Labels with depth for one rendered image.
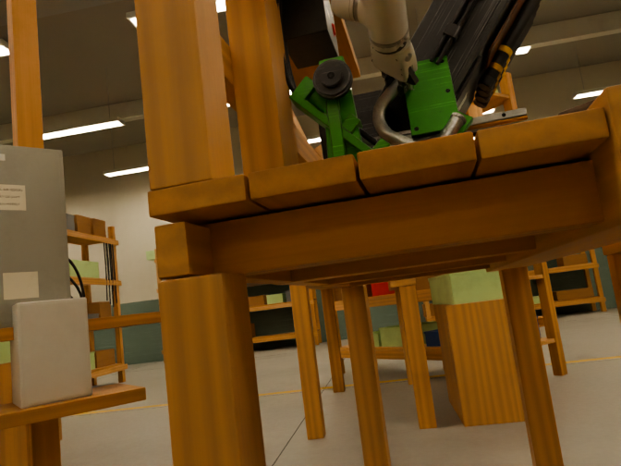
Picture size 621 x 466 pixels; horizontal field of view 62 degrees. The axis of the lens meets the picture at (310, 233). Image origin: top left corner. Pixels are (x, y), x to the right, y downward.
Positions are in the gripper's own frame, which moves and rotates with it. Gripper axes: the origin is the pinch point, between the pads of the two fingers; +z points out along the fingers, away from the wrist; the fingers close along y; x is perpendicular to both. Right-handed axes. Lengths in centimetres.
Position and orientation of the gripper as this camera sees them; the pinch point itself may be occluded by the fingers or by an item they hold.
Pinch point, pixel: (396, 83)
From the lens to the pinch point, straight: 131.9
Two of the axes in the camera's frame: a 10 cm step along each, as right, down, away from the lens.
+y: -7.2, -5.5, 4.3
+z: 2.5, 3.7, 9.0
